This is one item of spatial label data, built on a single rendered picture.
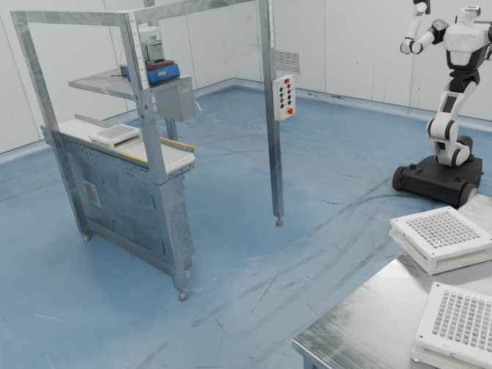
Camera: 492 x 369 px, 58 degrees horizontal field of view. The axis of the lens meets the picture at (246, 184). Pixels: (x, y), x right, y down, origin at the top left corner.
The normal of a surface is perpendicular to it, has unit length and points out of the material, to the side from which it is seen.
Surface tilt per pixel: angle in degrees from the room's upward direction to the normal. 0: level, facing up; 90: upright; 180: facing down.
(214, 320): 0
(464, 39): 90
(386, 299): 0
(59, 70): 90
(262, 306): 0
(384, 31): 90
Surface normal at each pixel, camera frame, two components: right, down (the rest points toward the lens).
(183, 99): 0.75, 0.25
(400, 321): -0.09, -0.88
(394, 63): -0.71, 0.38
